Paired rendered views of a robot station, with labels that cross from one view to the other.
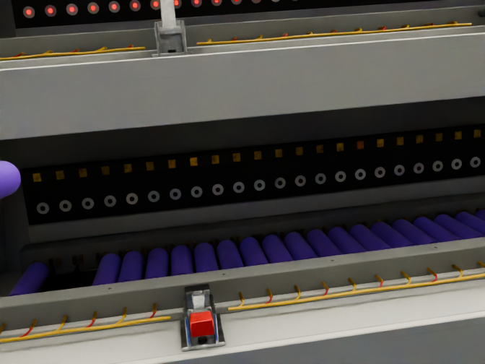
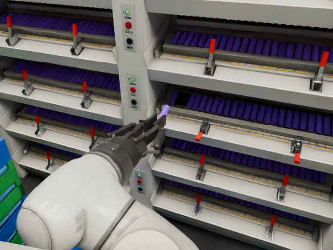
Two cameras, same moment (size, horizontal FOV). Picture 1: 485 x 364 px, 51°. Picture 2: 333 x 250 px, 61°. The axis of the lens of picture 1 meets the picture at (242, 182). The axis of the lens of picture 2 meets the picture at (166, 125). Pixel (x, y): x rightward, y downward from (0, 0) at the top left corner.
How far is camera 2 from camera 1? 0.60 m
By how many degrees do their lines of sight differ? 48
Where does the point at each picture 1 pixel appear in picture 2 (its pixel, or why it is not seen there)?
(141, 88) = (199, 81)
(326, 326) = (229, 138)
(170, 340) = (197, 128)
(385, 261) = (252, 127)
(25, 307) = (171, 110)
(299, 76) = (238, 88)
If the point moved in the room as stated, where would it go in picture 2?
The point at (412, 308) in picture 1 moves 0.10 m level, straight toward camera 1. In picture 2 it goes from (251, 141) to (233, 156)
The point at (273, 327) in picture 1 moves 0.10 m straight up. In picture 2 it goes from (219, 134) to (222, 105)
